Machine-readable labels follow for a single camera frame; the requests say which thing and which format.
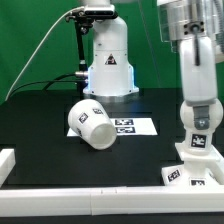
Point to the white front border rail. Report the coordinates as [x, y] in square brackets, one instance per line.
[105, 201]

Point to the black camera on stand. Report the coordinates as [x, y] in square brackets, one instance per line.
[84, 17]

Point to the white lamp base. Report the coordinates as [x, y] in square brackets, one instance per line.
[196, 170]

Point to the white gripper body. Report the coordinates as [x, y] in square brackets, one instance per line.
[198, 71]

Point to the white left border block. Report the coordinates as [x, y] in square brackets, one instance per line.
[7, 162]

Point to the white lamp bulb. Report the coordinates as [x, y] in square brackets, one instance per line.
[199, 142]

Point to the white marker sheet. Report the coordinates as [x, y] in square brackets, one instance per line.
[115, 127]

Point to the white lamp shade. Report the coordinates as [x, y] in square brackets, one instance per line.
[89, 120]

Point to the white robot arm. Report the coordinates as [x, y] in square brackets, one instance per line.
[195, 26]

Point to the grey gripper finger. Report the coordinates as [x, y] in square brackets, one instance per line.
[201, 117]

